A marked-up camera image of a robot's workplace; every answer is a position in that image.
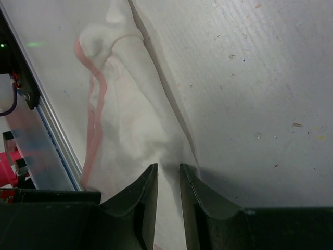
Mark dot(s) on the aluminium mounting rail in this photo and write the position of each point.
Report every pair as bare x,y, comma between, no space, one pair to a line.
50,136

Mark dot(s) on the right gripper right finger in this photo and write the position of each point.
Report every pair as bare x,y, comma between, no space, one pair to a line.
214,222

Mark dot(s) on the pink object below table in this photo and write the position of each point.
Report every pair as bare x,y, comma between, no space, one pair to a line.
7,176

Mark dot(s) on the white pink-trimmed underwear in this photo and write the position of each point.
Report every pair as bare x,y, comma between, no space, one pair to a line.
131,123

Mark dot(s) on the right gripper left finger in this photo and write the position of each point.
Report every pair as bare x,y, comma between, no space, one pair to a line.
44,219

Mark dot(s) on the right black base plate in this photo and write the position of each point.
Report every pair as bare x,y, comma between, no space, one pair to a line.
14,64

